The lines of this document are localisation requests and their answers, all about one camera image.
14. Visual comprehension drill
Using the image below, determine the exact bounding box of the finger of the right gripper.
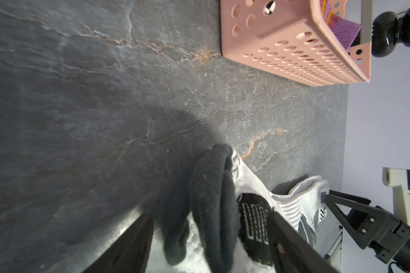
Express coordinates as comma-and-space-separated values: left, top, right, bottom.
325, 190, 393, 249

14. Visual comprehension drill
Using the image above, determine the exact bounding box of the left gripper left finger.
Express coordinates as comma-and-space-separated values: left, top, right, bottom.
84, 213, 154, 273

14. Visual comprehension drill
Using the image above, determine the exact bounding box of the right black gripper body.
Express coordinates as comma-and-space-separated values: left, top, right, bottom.
365, 214, 410, 273

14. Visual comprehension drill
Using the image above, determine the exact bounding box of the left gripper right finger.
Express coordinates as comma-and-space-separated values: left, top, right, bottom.
267, 211, 336, 273

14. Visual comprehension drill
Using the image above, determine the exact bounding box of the white sport sock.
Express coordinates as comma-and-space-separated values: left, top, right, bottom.
186, 144, 330, 273
146, 149, 210, 273

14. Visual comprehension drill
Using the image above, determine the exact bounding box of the magenta striped sock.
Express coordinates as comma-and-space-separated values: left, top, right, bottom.
320, 0, 361, 50

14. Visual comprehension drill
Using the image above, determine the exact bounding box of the pink perforated plastic basket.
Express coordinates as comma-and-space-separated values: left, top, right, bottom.
220, 1, 373, 86

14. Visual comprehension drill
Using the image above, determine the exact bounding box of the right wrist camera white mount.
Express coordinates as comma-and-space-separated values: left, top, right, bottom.
382, 167, 410, 226

